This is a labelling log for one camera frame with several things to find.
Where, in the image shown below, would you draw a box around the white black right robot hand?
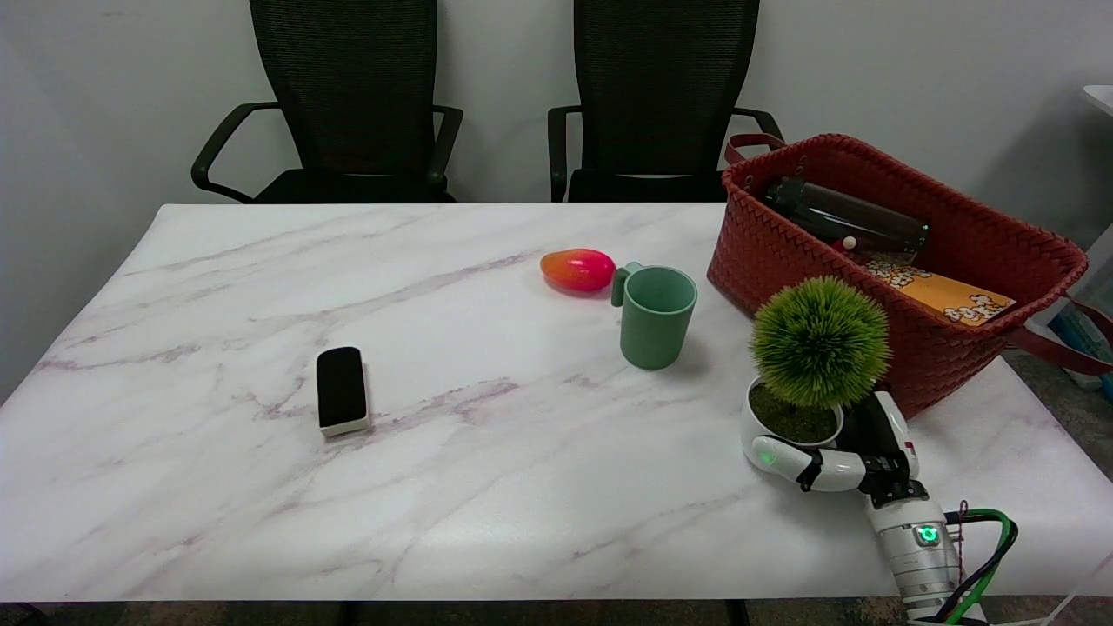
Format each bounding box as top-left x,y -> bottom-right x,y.
750,391 -> 928,509

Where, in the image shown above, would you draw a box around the green ball plant white pot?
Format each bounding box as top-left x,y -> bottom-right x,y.
740,276 -> 893,462

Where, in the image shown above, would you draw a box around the red woven basket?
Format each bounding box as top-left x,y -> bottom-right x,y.
707,132 -> 1113,425

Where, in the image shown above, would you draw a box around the orange popcorn box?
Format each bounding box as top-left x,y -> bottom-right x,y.
856,254 -> 1016,327

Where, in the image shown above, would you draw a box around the blue white floor object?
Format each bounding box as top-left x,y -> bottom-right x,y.
1048,306 -> 1113,390

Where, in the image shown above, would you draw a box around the black bottle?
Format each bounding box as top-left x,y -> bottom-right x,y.
763,176 -> 931,257

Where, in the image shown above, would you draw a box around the green mug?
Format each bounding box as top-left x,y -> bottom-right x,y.
610,262 -> 699,371

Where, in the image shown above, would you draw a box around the red orange toy mango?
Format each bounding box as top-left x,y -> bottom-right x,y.
540,248 -> 616,294

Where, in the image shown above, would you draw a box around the black mesh office chair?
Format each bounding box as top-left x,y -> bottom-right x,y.
548,0 -> 783,203
191,0 -> 464,204

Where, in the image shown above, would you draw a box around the black whiteboard eraser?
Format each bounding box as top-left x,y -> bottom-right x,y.
316,346 -> 371,437

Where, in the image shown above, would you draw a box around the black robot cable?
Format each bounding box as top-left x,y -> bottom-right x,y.
922,511 -> 1020,626

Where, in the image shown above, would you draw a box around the green robot cable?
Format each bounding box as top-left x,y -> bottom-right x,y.
948,509 -> 1018,626

